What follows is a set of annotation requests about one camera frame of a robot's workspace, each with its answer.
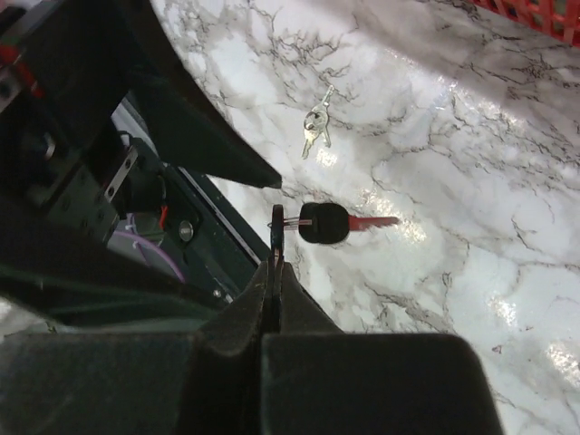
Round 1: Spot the black head key set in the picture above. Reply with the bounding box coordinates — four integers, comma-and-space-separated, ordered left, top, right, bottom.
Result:
266, 201, 401, 334

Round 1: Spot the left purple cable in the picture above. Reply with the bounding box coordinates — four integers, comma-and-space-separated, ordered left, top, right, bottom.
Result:
112, 228, 188, 283

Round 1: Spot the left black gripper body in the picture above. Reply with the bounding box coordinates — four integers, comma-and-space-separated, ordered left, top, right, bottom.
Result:
1, 1, 138, 243

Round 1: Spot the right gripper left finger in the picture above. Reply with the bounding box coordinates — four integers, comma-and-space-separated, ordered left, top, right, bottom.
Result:
1, 266, 267, 434

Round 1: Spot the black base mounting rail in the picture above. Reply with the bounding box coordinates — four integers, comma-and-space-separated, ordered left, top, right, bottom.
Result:
110, 95, 269, 303

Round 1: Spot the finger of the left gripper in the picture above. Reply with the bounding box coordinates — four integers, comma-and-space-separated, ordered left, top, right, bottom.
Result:
83, 1, 282, 189

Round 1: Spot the red plastic shopping basket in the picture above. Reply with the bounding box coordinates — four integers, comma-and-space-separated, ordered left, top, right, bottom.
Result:
470, 0, 580, 48

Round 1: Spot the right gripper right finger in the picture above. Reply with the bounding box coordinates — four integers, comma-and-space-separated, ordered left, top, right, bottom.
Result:
260, 264, 503, 434

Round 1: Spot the silver key bunch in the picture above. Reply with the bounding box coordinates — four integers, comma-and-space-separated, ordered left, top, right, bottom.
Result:
302, 85, 334, 160

